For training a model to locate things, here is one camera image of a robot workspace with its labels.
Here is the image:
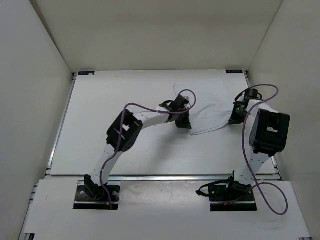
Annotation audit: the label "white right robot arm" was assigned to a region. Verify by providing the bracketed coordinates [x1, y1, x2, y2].
[224, 88, 291, 200]

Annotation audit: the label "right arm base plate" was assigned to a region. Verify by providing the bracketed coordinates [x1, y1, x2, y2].
[195, 183, 258, 212]

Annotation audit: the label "white skirt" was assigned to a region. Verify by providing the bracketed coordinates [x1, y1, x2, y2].
[173, 78, 234, 136]

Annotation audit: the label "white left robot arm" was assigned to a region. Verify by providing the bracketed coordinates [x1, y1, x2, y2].
[84, 94, 197, 202]

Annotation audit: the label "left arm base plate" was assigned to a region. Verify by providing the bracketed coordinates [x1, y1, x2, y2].
[73, 182, 121, 211]

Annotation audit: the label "blue table label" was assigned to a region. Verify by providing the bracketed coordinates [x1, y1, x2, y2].
[225, 69, 243, 74]
[77, 71, 95, 76]

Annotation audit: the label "right blue table label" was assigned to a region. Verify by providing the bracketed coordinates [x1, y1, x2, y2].
[225, 69, 243, 74]

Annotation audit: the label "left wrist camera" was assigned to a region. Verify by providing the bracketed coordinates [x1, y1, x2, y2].
[183, 96, 190, 103]

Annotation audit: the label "left blue table label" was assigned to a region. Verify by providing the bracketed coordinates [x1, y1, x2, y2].
[77, 71, 95, 76]

